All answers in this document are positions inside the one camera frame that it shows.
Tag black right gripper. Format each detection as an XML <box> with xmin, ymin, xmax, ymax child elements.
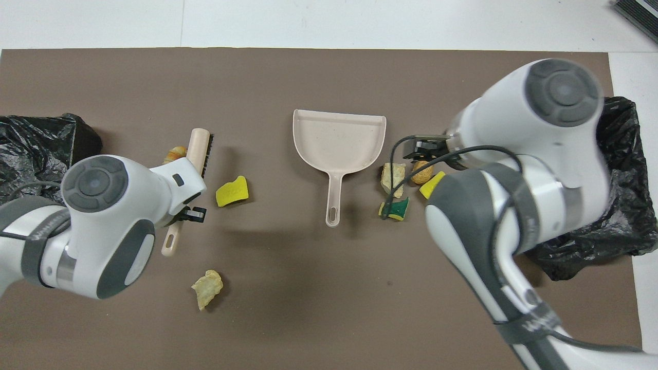
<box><xmin>403</xmin><ymin>135</ymin><xmax>463</xmax><ymax>168</ymax></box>

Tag brown bread roll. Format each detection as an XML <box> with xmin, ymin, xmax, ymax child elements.
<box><xmin>411</xmin><ymin>160</ymin><xmax>435</xmax><ymax>186</ymax></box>

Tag beige bread chunk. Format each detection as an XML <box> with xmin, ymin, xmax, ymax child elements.
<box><xmin>381</xmin><ymin>162</ymin><xmax>407</xmax><ymax>198</ymax></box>

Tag curved yellow sponge piece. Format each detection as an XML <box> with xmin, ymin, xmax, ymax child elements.
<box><xmin>419</xmin><ymin>171</ymin><xmax>447</xmax><ymax>200</ymax></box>

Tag green and yellow sponge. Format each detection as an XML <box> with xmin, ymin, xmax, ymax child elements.
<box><xmin>379</xmin><ymin>197</ymin><xmax>410</xmax><ymax>221</ymax></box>

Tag beige hand brush black bristles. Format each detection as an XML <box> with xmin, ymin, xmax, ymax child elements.
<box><xmin>161</xmin><ymin>128</ymin><xmax>215</xmax><ymax>257</ymax></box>

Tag pale bread chunk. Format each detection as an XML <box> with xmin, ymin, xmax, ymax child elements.
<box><xmin>191</xmin><ymin>270</ymin><xmax>224</xmax><ymax>311</ymax></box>

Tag beige plastic dustpan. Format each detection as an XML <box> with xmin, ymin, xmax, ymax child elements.
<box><xmin>293</xmin><ymin>108</ymin><xmax>387</xmax><ymax>228</ymax></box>

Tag boxy black bag lined bin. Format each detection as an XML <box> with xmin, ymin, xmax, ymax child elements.
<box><xmin>0</xmin><ymin>113</ymin><xmax>103</xmax><ymax>206</ymax></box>

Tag loose black bag lined bin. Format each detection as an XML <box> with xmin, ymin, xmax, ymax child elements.
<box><xmin>524</xmin><ymin>96</ymin><xmax>658</xmax><ymax>282</ymax></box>

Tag brown table mat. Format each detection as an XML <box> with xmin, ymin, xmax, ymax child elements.
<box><xmin>0</xmin><ymin>48</ymin><xmax>646</xmax><ymax>370</ymax></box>

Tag dark ribbed grate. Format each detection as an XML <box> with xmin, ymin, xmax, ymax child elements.
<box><xmin>613</xmin><ymin>0</ymin><xmax>658</xmax><ymax>43</ymax></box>

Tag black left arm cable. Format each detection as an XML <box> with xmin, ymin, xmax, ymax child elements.
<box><xmin>0</xmin><ymin>180</ymin><xmax>65</xmax><ymax>242</ymax></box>

